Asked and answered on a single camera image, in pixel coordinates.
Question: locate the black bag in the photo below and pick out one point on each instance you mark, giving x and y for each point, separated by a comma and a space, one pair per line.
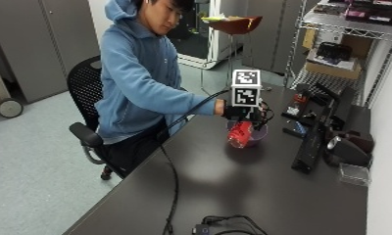
333, 52

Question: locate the small black hub device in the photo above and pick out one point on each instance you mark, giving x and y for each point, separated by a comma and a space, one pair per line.
201, 230

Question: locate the cardboard box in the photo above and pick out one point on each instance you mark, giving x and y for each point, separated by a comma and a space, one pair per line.
333, 67

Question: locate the black tray with parts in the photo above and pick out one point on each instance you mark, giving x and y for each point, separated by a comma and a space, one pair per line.
301, 109

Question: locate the white marker cube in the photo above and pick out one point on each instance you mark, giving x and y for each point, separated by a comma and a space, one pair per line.
246, 88

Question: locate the brown bar stool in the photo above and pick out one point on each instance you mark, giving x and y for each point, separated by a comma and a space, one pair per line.
236, 25

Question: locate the clear plastic box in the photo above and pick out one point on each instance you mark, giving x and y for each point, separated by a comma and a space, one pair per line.
354, 174

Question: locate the black office chair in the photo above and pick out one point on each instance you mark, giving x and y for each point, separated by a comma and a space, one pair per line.
85, 107

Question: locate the red can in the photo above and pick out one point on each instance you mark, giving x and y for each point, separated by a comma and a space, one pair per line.
240, 134

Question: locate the cart with wheel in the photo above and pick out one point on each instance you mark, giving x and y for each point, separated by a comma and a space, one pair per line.
0, 94

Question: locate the the person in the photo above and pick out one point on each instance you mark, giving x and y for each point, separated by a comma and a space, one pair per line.
135, 81

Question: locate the black long device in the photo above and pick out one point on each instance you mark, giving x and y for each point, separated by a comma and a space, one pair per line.
312, 143

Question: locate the grey cabinet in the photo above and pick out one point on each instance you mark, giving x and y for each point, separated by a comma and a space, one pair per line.
43, 42

